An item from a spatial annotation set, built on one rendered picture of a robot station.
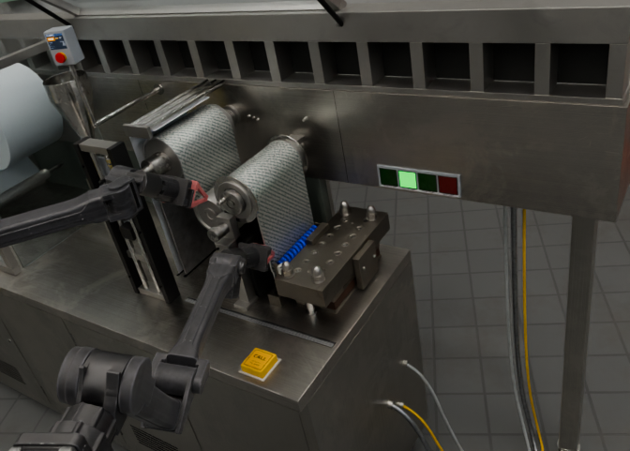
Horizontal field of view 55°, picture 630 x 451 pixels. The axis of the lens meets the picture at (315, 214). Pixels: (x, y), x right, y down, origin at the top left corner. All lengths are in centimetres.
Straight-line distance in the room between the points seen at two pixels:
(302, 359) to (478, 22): 94
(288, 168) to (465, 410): 136
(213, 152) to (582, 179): 102
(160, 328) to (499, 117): 112
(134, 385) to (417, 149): 108
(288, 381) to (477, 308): 164
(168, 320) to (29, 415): 149
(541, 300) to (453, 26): 188
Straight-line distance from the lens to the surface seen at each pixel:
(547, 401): 270
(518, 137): 158
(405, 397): 221
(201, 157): 181
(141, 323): 195
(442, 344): 291
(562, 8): 145
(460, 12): 151
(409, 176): 174
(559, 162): 158
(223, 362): 170
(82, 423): 84
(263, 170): 169
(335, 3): 165
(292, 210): 180
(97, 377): 87
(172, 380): 125
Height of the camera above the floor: 204
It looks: 31 degrees down
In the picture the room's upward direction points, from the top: 11 degrees counter-clockwise
